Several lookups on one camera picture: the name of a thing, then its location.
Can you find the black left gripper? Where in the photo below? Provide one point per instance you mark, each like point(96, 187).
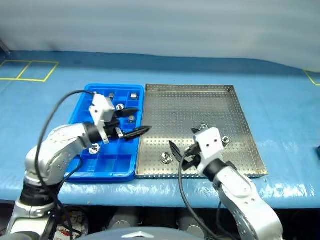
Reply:
point(113, 128)

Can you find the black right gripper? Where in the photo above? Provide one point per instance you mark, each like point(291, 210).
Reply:
point(191, 158)

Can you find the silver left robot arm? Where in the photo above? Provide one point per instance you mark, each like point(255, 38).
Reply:
point(60, 147)

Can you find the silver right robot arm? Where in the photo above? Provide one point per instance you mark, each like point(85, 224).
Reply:
point(240, 195)

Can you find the metal nut in blue tray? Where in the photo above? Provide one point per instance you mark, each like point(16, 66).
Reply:
point(119, 107)

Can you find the perforated steel tray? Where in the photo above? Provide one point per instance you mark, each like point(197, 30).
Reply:
point(185, 110)

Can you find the blue plastic compartment tray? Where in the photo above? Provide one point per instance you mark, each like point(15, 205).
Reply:
point(105, 165)

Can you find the metal nut lower-left compartment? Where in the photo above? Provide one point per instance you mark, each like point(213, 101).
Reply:
point(94, 148)

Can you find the grey round cylinder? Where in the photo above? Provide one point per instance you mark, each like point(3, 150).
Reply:
point(191, 226)
point(122, 220)

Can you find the grey robot torso top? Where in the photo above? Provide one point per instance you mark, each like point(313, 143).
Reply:
point(140, 234)

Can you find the white and red clutter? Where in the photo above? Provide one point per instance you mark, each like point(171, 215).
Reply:
point(75, 222)

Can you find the grey metal pole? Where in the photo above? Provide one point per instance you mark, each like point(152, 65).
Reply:
point(4, 48)

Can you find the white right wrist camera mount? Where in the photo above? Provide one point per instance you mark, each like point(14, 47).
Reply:
point(210, 145)

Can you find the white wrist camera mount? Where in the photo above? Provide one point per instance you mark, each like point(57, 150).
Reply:
point(101, 110)
point(210, 145)

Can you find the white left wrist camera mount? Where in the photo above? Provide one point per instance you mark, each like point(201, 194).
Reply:
point(101, 110)

